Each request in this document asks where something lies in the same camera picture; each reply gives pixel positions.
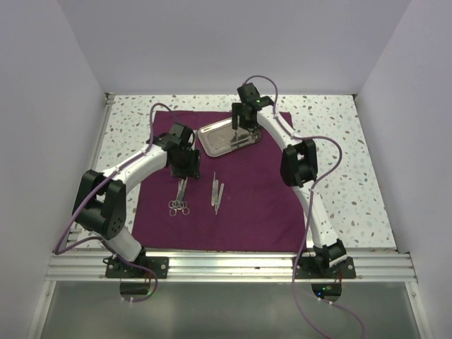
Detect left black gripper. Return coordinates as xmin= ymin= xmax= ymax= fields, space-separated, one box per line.
xmin=171 ymin=145 xmax=201 ymax=179

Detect steel tweezers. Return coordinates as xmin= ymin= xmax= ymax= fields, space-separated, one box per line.
xmin=249 ymin=129 xmax=261 ymax=143

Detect stainless steel instrument tray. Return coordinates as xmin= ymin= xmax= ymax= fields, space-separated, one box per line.
xmin=197 ymin=118 xmax=254 ymax=157

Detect steel spatula handle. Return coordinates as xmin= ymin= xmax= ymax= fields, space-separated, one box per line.
xmin=213 ymin=179 xmax=220 ymax=206

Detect steel surgical scissors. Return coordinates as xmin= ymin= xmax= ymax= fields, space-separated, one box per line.
xmin=168 ymin=179 xmax=188 ymax=212

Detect steel scalpel handle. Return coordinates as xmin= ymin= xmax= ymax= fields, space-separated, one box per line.
xmin=210 ymin=173 xmax=218 ymax=206
xmin=215 ymin=183 xmax=225 ymax=215

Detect steel hemostat forceps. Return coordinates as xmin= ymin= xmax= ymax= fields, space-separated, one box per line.
xmin=168 ymin=178 xmax=190 ymax=217

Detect purple surgical cloth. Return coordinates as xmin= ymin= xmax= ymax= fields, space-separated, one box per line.
xmin=132 ymin=131 xmax=304 ymax=252

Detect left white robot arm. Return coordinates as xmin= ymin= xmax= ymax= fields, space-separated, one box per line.
xmin=72 ymin=123 xmax=201 ymax=278

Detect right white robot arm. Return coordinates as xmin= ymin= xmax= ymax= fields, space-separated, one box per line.
xmin=232 ymin=83 xmax=347 ymax=278

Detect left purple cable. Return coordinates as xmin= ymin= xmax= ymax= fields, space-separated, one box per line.
xmin=52 ymin=102 xmax=181 ymax=304

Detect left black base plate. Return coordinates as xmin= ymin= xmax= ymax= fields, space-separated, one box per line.
xmin=102 ymin=256 xmax=169 ymax=279

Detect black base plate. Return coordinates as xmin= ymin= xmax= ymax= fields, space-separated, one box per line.
xmin=102 ymin=256 xmax=169 ymax=279
xmin=295 ymin=256 xmax=357 ymax=280

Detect aluminium mounting rail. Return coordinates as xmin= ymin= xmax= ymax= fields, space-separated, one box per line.
xmin=44 ymin=249 xmax=417 ymax=283

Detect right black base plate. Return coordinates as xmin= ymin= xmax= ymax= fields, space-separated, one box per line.
xmin=295 ymin=256 xmax=357 ymax=280

